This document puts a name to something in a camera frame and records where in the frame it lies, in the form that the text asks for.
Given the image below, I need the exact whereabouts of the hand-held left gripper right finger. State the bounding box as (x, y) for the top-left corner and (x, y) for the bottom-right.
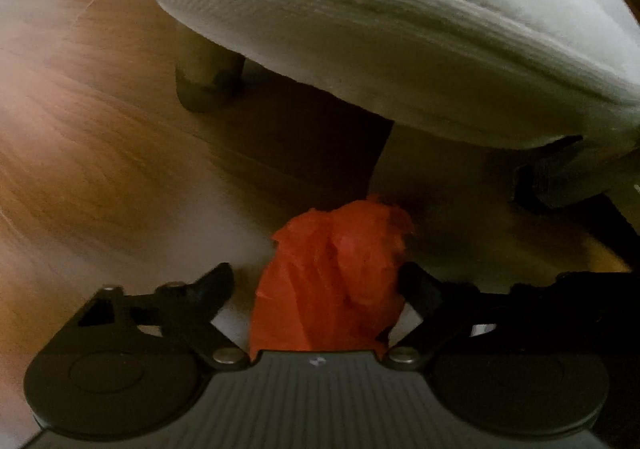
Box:
(382, 261), (640, 373)

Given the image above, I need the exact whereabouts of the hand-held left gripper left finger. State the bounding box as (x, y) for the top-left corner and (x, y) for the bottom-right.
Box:
(64, 262), (250, 373)

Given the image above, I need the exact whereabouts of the red plastic bag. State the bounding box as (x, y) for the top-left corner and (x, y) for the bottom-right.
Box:
(248, 195), (416, 363)

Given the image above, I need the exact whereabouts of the white upholstered ottoman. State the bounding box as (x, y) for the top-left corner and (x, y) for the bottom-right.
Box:
(87, 0), (640, 150)

